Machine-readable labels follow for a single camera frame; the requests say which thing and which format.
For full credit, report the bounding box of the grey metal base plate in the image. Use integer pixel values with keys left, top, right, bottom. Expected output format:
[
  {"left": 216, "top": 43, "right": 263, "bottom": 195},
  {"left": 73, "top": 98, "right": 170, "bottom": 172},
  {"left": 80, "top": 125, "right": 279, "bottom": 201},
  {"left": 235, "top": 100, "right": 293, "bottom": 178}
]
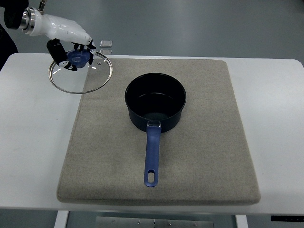
[{"left": 95, "top": 216, "right": 214, "bottom": 228}]

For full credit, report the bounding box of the beige felt mat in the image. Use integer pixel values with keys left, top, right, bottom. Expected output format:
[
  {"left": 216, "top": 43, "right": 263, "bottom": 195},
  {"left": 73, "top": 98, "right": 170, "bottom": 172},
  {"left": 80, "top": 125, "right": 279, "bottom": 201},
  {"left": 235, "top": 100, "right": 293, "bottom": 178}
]
[{"left": 57, "top": 58, "right": 261, "bottom": 206}]

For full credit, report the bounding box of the glass lid with blue knob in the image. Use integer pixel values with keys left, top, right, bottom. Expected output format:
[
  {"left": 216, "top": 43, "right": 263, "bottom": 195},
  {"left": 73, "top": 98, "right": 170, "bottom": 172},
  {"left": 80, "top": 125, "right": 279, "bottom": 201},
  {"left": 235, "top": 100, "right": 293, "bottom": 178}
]
[{"left": 48, "top": 52, "right": 113, "bottom": 95}]

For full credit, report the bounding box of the white table leg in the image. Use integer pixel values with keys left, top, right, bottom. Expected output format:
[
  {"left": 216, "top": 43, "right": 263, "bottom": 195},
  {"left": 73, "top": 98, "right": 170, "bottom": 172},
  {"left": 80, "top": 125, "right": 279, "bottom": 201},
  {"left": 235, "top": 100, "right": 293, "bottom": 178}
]
[
  {"left": 235, "top": 215, "right": 248, "bottom": 228},
  {"left": 54, "top": 210, "right": 69, "bottom": 228}
]

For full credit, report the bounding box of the black table control panel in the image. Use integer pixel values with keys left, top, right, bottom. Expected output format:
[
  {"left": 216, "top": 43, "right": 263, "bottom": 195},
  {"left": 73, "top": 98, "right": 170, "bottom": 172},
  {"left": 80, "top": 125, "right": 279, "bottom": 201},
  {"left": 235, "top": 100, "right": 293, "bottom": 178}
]
[{"left": 271, "top": 215, "right": 304, "bottom": 223}]

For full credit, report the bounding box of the lower silver floor plate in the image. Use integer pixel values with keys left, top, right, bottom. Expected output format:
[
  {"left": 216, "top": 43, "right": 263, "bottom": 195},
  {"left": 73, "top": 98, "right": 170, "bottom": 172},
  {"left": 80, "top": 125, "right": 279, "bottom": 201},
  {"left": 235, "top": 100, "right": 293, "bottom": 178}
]
[{"left": 99, "top": 49, "right": 112, "bottom": 55}]

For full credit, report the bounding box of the person in dark clothes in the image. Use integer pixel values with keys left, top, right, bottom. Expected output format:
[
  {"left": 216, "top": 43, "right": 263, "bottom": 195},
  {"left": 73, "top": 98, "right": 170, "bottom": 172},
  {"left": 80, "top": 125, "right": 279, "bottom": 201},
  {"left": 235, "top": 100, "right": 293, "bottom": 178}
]
[{"left": 0, "top": 25, "right": 18, "bottom": 69}]

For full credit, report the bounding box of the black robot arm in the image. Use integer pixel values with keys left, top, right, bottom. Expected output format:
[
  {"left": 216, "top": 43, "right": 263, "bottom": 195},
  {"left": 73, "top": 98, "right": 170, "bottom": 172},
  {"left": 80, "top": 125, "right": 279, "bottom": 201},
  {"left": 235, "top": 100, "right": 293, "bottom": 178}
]
[{"left": 0, "top": 0, "right": 29, "bottom": 29}]

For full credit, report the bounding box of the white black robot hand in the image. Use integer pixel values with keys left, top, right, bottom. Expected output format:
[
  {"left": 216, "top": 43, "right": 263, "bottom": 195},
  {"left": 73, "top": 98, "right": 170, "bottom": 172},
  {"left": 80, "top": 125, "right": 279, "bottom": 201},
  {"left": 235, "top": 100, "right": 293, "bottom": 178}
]
[{"left": 19, "top": 7, "right": 96, "bottom": 71}]

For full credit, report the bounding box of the dark blue saucepan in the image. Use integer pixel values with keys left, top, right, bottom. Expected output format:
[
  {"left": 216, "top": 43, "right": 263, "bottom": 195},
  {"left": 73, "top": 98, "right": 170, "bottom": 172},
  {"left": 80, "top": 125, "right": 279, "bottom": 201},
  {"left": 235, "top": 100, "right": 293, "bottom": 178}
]
[{"left": 124, "top": 73, "right": 187, "bottom": 187}]

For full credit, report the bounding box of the white table leg left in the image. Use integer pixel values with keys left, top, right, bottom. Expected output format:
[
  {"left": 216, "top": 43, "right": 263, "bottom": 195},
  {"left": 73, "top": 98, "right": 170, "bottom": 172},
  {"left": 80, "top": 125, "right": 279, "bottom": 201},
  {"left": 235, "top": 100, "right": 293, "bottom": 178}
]
[{"left": 54, "top": 210, "right": 69, "bottom": 228}]

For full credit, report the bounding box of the white table leg right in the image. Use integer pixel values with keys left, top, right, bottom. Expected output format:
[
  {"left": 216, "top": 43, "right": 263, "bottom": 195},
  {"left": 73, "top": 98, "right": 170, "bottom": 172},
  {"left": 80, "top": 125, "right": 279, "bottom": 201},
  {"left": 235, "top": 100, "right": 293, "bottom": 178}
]
[{"left": 235, "top": 215, "right": 248, "bottom": 228}]

